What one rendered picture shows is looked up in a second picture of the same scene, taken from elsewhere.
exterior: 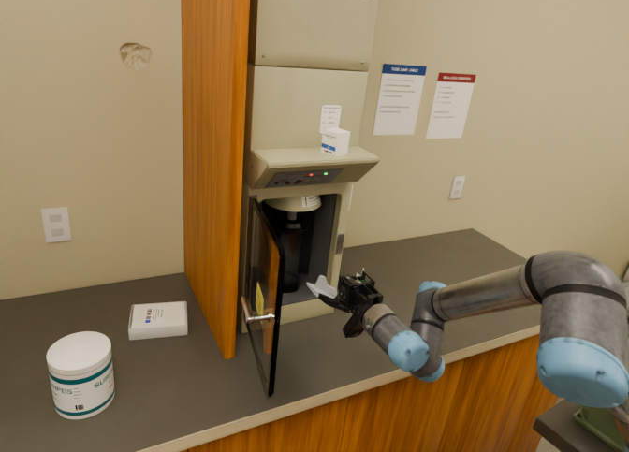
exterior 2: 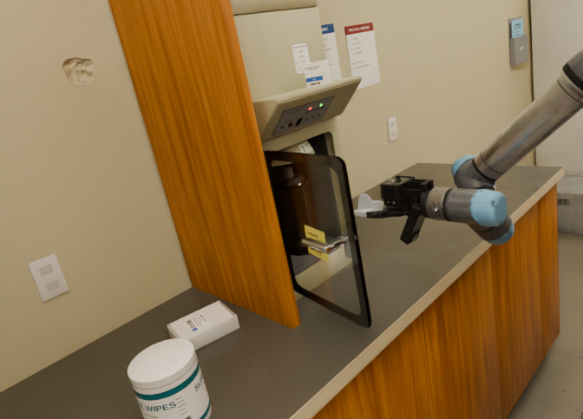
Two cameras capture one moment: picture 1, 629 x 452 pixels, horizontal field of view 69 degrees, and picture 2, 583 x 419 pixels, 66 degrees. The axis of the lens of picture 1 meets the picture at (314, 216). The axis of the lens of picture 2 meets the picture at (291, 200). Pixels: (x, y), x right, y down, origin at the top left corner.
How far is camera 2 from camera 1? 0.41 m
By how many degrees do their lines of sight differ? 12
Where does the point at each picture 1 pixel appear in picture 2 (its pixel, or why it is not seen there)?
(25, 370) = not seen: outside the picture
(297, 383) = (376, 315)
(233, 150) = (242, 94)
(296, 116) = (273, 61)
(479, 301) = (529, 134)
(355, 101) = (316, 36)
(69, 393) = (173, 407)
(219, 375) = (299, 342)
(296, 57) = (258, 2)
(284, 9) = not seen: outside the picture
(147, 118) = (108, 133)
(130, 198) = (116, 225)
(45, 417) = not seen: outside the picture
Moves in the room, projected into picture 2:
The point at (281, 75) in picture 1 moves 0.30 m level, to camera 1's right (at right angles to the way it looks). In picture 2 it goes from (251, 22) to (364, 0)
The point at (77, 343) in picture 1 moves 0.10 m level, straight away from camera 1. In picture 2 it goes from (154, 356) to (131, 341)
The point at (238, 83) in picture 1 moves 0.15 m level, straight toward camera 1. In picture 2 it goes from (228, 24) to (253, 11)
